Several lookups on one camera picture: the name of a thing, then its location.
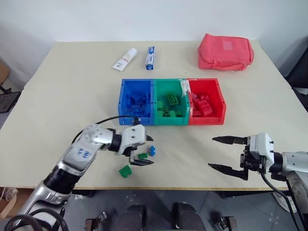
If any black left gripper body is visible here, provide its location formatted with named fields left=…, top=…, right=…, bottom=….
left=124, top=143, right=146, bottom=166

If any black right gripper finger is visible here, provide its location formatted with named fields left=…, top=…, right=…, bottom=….
left=207, top=163, right=249, bottom=181
left=212, top=135, right=248, bottom=145

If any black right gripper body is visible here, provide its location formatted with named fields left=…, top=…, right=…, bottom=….
left=240, top=136, right=268, bottom=174

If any large green building block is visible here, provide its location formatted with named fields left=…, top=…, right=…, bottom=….
left=118, top=164, right=133, bottom=179

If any large red building block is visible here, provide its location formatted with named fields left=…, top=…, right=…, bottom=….
left=196, top=101, right=214, bottom=117

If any red plastic bin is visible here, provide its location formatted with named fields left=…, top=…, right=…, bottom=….
left=187, top=77, right=227, bottom=126

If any green flat studded block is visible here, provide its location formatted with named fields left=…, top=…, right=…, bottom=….
left=165, top=92, right=181, bottom=106

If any blue plastic bin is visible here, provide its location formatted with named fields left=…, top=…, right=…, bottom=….
left=117, top=78, right=154, bottom=126

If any green plastic bin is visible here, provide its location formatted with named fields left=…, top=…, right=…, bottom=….
left=153, top=78, right=191, bottom=126

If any metal foot piece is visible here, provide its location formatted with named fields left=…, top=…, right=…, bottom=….
left=85, top=211, right=108, bottom=231
left=209, top=216, right=238, bottom=231

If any dark rounded shape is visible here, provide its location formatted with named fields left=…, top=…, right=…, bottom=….
left=117, top=204, right=148, bottom=231
left=171, top=202, right=206, bottom=231

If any white paper label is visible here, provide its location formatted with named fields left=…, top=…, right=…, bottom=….
left=179, top=78, right=192, bottom=97

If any blue white toothpaste box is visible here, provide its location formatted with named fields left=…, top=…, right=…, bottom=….
left=144, top=46, right=156, bottom=71

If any white toothpaste tube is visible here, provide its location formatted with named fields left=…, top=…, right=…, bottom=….
left=111, top=48, right=138, bottom=72

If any red fabric pouch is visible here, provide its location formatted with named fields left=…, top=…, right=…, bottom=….
left=197, top=33, right=255, bottom=72

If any open cardboard box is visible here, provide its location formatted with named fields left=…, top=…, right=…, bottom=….
left=0, top=187, right=19, bottom=218

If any black mesh chair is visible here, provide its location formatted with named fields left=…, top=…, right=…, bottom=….
left=0, top=84, right=22, bottom=114

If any brown cardboard box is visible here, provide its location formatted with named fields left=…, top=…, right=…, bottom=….
left=0, top=60, right=11, bottom=85

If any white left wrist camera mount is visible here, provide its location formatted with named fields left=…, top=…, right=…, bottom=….
left=119, top=124, right=147, bottom=156

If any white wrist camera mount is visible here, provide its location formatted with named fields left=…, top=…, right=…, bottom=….
left=119, top=124, right=147, bottom=156
left=247, top=132, right=275, bottom=167

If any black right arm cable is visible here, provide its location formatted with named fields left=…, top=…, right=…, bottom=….
left=260, top=171, right=303, bottom=231

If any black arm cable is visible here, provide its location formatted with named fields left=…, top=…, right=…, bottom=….
left=260, top=171, right=303, bottom=231
left=71, top=115, right=142, bottom=148

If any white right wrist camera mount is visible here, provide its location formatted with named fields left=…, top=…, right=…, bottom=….
left=247, top=132, right=275, bottom=167

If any black table bracket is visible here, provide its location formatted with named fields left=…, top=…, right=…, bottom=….
left=219, top=191, right=243, bottom=199

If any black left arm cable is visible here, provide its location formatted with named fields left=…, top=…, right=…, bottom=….
left=71, top=115, right=142, bottom=148

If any thick black cable loop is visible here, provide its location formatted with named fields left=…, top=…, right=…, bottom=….
left=4, top=208, right=70, bottom=231

